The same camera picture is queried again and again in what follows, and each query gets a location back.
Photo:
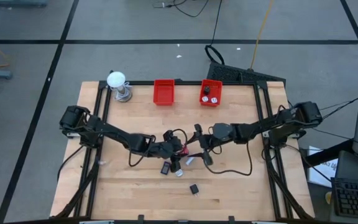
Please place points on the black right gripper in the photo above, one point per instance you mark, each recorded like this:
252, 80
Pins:
207, 141

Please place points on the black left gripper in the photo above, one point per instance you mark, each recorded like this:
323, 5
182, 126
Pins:
163, 151

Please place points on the pink wall charger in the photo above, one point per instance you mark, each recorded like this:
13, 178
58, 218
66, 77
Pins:
185, 151

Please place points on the white and purple round adapter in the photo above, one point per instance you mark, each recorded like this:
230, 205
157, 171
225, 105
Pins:
179, 173

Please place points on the small black display device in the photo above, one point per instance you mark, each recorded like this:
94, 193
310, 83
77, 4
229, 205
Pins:
165, 168

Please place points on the black wall charger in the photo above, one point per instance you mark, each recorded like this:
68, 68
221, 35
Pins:
194, 188

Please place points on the white wall charger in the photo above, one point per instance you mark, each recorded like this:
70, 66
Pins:
214, 100
205, 99

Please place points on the dark round knob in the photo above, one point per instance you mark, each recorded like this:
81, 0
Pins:
207, 90

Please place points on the red plastic basket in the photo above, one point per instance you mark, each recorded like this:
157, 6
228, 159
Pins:
164, 93
217, 90

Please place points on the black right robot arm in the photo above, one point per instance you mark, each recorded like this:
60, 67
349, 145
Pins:
253, 130

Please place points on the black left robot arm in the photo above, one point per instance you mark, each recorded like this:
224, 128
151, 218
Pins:
113, 133

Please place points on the black perforated panel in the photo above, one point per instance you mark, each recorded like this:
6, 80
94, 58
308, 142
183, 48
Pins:
228, 73

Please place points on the white mushroom table lamp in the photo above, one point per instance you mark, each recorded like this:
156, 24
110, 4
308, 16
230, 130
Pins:
116, 79

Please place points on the white paper sheet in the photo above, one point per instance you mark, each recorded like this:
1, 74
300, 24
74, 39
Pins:
322, 174

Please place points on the yellow round object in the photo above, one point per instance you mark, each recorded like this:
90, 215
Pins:
328, 198

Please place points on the black computer keyboard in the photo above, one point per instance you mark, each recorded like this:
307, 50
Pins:
356, 199

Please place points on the black aluminium table frame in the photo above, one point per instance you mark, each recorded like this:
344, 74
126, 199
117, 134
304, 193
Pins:
137, 82

